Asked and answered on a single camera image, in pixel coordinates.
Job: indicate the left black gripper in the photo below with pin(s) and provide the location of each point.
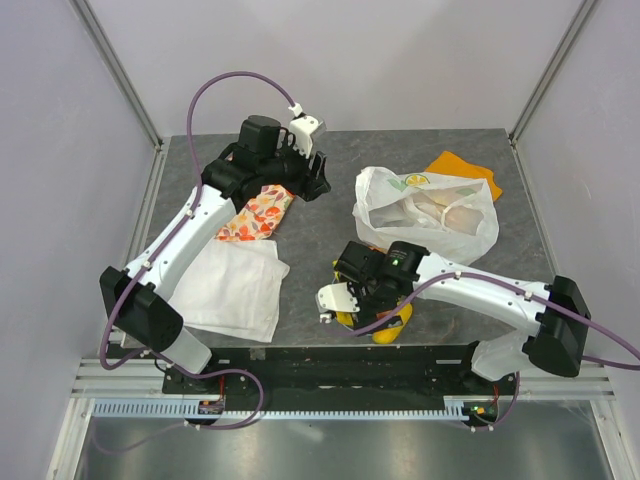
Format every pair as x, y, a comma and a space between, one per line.
309, 184

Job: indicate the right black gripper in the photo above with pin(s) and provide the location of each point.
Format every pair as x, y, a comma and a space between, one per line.
367, 314

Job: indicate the large yellow banana bunch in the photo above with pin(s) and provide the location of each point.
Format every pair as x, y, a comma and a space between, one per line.
347, 319

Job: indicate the small yellow banana bunch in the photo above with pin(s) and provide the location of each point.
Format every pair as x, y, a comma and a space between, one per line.
338, 272

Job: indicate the white plastic bag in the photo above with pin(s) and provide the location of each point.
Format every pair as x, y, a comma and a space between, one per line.
452, 216

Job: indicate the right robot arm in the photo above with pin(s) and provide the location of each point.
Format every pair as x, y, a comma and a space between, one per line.
548, 320

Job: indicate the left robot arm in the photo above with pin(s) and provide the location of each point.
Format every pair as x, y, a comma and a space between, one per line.
136, 298

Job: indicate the floral patterned cloth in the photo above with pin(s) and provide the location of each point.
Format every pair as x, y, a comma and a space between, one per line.
260, 217

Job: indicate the white cloth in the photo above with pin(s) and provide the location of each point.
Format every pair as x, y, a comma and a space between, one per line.
233, 289

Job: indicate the orange cloth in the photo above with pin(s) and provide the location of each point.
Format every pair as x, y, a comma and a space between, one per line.
448, 163

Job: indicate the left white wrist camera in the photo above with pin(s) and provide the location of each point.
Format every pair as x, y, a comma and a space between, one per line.
306, 129

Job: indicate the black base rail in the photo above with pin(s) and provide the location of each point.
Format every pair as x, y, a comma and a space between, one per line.
342, 377

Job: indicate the left aluminium frame post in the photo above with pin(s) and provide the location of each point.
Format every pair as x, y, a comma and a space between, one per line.
105, 49

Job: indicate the aluminium frame post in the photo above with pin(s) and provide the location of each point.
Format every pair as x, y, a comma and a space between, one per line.
105, 49
553, 67

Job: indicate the light blue cable duct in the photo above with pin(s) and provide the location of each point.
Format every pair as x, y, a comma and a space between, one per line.
193, 409

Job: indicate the right aluminium frame post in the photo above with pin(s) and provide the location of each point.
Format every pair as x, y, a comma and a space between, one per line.
553, 67

